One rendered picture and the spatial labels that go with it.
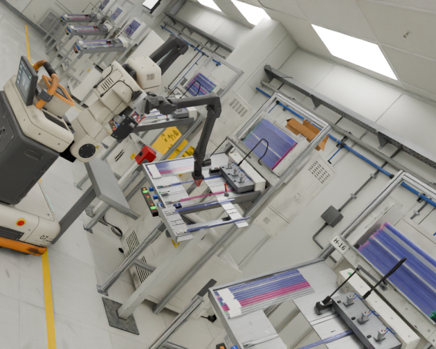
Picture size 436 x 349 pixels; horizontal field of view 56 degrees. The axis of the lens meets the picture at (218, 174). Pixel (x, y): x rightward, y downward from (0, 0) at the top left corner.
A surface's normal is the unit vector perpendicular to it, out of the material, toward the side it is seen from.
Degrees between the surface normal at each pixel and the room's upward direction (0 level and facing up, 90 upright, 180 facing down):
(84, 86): 90
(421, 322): 90
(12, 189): 90
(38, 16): 90
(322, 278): 44
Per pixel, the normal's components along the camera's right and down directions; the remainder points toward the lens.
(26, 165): 0.53, 0.58
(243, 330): 0.04, -0.87
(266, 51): 0.39, 0.47
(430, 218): -0.63, -0.50
